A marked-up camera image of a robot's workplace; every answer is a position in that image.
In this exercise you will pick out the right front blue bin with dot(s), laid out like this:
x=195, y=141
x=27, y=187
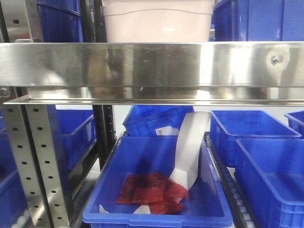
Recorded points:
x=271, y=175

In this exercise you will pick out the tilted rear blue bin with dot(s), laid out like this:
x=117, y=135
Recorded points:
x=152, y=120

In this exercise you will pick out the upper right blue bin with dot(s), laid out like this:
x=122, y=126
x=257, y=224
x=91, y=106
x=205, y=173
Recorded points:
x=259, y=20

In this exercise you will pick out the far right blue bin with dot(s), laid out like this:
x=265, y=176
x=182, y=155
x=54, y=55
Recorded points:
x=296, y=121

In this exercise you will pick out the stainless steel shelf beam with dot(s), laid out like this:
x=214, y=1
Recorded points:
x=207, y=74

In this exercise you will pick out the black shelf post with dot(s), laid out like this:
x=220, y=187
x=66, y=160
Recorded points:
x=94, y=31

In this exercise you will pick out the red mesh bag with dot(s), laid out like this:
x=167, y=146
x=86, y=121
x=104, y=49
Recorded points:
x=156, y=191

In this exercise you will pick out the right rear blue bin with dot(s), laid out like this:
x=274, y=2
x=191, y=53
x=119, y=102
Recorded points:
x=226, y=126

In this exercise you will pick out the front blue plastic bin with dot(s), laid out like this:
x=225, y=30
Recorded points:
x=206, y=206

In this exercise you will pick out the white lidded storage bin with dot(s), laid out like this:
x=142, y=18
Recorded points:
x=130, y=21

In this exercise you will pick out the upper left blue bin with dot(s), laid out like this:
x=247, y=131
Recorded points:
x=60, y=20

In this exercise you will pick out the perforated steel shelf upright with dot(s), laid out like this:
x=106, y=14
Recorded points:
x=33, y=130

